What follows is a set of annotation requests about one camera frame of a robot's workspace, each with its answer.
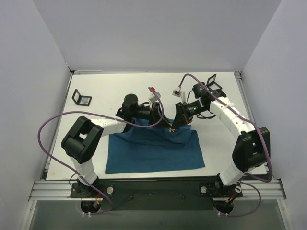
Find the blue t-shirt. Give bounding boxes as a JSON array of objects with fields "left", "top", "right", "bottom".
[{"left": 105, "top": 119, "right": 205, "bottom": 174}]

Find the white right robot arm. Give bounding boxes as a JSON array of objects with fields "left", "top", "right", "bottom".
[{"left": 171, "top": 84, "right": 270, "bottom": 186}]

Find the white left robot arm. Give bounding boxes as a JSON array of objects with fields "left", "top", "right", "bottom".
[{"left": 61, "top": 92, "right": 172, "bottom": 197}]

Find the right black display box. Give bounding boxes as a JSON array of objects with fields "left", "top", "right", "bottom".
[{"left": 206, "top": 74, "right": 223, "bottom": 94}]

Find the black display box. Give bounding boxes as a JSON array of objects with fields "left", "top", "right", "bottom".
[
  {"left": 71, "top": 89, "right": 92, "bottom": 106},
  {"left": 206, "top": 74, "right": 223, "bottom": 94}
]

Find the left black display box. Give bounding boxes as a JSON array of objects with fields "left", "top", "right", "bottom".
[{"left": 71, "top": 89, "right": 92, "bottom": 106}]

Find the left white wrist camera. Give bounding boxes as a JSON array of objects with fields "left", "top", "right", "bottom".
[{"left": 148, "top": 87, "right": 161, "bottom": 104}]

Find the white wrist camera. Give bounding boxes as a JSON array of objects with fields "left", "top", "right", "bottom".
[
  {"left": 172, "top": 86, "right": 186, "bottom": 103},
  {"left": 148, "top": 87, "right": 161, "bottom": 104}
]

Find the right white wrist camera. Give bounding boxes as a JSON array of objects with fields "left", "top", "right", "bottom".
[{"left": 172, "top": 86, "right": 186, "bottom": 103}]

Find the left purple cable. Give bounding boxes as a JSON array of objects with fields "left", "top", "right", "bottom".
[{"left": 37, "top": 86, "right": 165, "bottom": 215}]

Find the purple cable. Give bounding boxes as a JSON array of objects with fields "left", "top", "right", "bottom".
[
  {"left": 178, "top": 73, "right": 273, "bottom": 218},
  {"left": 37, "top": 86, "right": 165, "bottom": 215}
]

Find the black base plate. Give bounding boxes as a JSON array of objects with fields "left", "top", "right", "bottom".
[{"left": 70, "top": 177, "right": 243, "bottom": 213}]

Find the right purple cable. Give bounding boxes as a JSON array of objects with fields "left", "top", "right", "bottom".
[{"left": 178, "top": 73, "right": 273, "bottom": 218}]

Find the aluminium frame rail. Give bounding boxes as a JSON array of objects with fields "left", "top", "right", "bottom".
[{"left": 28, "top": 181, "right": 81, "bottom": 201}]

